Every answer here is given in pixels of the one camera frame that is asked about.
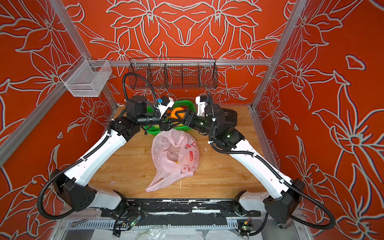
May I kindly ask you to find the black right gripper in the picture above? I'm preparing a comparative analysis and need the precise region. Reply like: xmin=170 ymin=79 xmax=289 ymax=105
xmin=174 ymin=107 xmax=219 ymax=137

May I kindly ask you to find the pink plastic bag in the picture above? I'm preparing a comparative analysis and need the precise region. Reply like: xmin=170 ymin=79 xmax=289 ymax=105
xmin=146 ymin=129 xmax=200 ymax=192

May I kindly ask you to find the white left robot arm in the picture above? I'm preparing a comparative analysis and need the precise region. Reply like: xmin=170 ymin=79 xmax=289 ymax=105
xmin=54 ymin=116 xmax=181 ymax=212

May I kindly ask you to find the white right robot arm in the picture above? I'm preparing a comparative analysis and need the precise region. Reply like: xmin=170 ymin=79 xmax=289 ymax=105
xmin=171 ymin=109 xmax=304 ymax=224

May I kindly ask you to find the green plastic basket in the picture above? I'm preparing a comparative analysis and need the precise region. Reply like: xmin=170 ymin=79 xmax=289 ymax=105
xmin=147 ymin=100 xmax=196 ymax=136

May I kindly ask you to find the black plastic tool case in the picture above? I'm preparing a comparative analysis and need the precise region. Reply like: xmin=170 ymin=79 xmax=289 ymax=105
xmin=223 ymin=109 xmax=238 ymax=128

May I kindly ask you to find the clear plastic wrap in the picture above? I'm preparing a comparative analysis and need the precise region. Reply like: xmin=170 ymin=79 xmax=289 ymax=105
xmin=135 ymin=228 xmax=181 ymax=240

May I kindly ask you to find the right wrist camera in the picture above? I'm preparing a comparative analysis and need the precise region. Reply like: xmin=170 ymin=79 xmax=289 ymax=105
xmin=196 ymin=96 xmax=208 ymax=117

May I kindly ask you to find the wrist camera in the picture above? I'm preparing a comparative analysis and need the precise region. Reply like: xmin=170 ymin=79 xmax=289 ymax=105
xmin=154 ymin=96 xmax=174 ymax=118
xmin=196 ymin=96 xmax=208 ymax=117

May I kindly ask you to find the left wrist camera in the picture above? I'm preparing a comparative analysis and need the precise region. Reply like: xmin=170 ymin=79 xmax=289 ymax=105
xmin=154 ymin=96 xmax=174 ymax=118

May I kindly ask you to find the black wire wall basket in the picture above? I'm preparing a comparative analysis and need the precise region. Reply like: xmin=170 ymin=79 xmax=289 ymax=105
xmin=126 ymin=57 xmax=219 ymax=90

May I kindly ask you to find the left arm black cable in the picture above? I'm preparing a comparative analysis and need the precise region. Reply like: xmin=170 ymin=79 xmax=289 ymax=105
xmin=37 ymin=72 xmax=160 ymax=220

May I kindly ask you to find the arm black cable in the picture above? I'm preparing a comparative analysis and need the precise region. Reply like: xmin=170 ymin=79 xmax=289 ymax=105
xmin=205 ymin=92 xmax=336 ymax=231
xmin=37 ymin=72 xmax=160 ymax=220

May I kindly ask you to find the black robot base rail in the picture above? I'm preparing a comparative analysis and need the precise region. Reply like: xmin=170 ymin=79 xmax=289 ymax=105
xmin=101 ymin=199 xmax=262 ymax=230

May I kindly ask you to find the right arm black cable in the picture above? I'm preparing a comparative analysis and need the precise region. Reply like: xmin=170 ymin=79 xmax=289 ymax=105
xmin=205 ymin=92 xmax=336 ymax=231

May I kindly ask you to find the white wire wall basket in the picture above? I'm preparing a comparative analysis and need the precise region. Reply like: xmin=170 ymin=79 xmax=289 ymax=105
xmin=60 ymin=55 xmax=112 ymax=97

